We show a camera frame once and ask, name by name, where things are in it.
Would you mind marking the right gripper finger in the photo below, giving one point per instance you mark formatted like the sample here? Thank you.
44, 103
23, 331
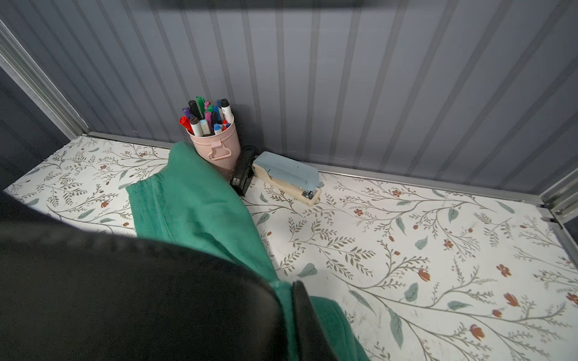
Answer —
311, 339

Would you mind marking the green trousers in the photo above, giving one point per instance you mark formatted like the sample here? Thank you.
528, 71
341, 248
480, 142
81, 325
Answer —
189, 204

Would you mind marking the folded light blue cloth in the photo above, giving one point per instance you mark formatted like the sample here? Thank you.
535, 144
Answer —
294, 178

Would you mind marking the black stapler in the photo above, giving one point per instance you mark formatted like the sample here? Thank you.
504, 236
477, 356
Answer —
243, 172

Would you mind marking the pink pen holder cup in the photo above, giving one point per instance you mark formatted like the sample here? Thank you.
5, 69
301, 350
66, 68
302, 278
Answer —
212, 130

